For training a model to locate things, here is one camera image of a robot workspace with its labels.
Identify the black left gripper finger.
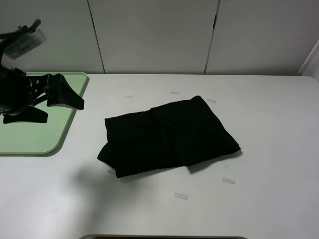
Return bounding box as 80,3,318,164
46,74,84,110
3,106,48,124

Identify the clear tape strip front left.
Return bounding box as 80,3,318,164
108,169,116,174

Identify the clear tape strip front right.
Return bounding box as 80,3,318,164
222,177,235,185

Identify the black short sleeve t-shirt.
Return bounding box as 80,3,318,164
97,96,241,178

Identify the light green plastic tray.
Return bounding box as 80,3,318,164
0,72,88,156

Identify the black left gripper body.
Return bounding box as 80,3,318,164
0,67,49,116

